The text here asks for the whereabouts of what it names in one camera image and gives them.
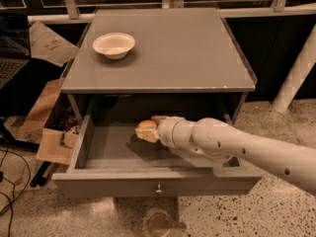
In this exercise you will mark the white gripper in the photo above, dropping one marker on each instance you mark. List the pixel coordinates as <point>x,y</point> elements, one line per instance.
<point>165,131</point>

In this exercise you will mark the orange fruit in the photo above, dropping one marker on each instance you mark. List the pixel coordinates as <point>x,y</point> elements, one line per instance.
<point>146,124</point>

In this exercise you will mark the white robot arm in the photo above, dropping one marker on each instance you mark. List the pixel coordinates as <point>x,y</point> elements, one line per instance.
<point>219,141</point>

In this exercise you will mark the open grey top drawer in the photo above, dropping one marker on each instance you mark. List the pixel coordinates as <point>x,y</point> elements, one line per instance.
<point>110,161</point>

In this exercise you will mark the metal drawer knob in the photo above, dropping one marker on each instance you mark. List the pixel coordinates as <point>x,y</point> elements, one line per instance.
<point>159,191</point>

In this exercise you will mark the grey cabinet with counter top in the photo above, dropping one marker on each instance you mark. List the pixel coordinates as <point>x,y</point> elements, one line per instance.
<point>176,51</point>

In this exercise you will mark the white paper bowl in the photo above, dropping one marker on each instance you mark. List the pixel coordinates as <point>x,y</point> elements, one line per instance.
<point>114,45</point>

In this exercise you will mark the open cardboard box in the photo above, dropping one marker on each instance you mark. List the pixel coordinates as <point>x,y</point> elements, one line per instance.
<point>57,142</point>

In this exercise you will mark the white railing bar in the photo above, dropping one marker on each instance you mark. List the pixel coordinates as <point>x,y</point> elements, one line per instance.
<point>306,9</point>

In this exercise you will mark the crumpled brown paper sheet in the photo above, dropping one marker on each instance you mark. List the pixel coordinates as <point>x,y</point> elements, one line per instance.
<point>47,45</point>

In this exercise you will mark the black table leg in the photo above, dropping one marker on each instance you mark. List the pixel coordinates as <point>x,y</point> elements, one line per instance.
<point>7,139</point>

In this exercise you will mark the black laptop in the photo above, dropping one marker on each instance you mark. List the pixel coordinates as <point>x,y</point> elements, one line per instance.
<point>15,50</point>

